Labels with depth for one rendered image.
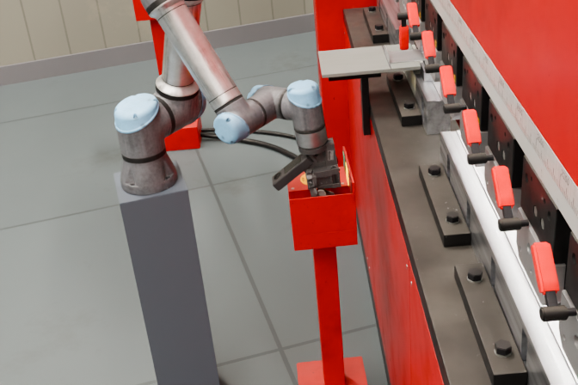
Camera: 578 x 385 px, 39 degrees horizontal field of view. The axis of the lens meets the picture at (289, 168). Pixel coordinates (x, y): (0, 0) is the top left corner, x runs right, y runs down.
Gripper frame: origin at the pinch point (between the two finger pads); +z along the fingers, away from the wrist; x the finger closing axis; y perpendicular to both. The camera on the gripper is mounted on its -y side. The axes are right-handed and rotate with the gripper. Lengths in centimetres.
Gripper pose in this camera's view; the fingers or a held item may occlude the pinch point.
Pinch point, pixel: (316, 214)
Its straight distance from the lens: 207.9
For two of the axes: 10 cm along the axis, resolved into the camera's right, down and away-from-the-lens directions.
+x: -0.6, -4.7, 8.8
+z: 1.7, 8.7, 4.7
